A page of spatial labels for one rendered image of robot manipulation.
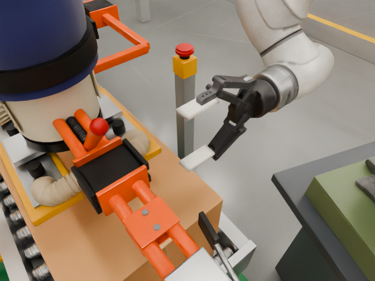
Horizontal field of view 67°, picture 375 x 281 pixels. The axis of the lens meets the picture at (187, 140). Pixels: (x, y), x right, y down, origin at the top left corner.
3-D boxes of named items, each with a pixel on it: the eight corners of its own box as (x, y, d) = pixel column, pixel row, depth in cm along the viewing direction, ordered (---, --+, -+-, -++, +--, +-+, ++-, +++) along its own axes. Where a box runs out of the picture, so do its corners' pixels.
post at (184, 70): (178, 197, 180) (172, 56, 106) (186, 190, 183) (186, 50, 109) (184, 204, 176) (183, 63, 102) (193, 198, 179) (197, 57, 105)
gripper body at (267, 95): (282, 86, 54) (248, 106, 50) (272, 119, 60) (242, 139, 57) (252, 69, 58) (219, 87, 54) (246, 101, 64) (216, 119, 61)
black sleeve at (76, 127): (67, 125, 54) (64, 119, 52) (76, 121, 54) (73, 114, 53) (83, 147, 50) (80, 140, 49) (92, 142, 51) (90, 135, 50)
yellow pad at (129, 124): (61, 97, 78) (54, 82, 75) (94, 83, 83) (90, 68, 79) (124, 175, 61) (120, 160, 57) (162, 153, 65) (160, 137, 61)
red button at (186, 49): (171, 56, 106) (171, 46, 103) (186, 49, 109) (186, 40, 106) (183, 64, 102) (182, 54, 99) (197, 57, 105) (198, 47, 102)
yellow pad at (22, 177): (-13, 127, 70) (-24, 112, 67) (28, 110, 75) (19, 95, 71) (35, 228, 53) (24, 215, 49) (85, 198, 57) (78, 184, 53)
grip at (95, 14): (81, 20, 87) (77, 3, 83) (106, 12, 91) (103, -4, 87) (94, 30, 83) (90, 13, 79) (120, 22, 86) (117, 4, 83)
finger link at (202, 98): (224, 93, 48) (225, 79, 46) (201, 106, 46) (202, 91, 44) (217, 90, 49) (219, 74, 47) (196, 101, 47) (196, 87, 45)
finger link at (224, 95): (248, 111, 55) (252, 105, 55) (220, 100, 46) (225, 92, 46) (234, 102, 57) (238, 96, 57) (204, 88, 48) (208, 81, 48)
